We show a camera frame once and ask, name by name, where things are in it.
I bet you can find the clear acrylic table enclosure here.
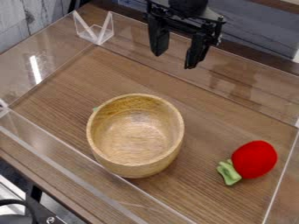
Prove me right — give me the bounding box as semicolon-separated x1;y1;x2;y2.
0;13;299;224

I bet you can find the black cable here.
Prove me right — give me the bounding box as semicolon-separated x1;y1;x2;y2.
0;199;32;218

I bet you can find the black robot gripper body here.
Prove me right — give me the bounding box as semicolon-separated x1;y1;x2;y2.
145;0;225;46

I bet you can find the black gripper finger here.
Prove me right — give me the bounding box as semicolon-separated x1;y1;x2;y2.
184;32;209;69
147;15;169;57

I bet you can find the clear acrylic corner bracket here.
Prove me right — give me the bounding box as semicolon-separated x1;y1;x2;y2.
72;11;115;46

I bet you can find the red plush strawberry toy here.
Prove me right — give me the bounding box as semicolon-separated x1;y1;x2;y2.
216;140;277;186

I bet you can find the wooden bowl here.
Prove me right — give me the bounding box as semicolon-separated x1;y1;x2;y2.
86;94;184;179

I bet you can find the black metal table leg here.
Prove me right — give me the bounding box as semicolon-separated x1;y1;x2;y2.
25;184;66;224

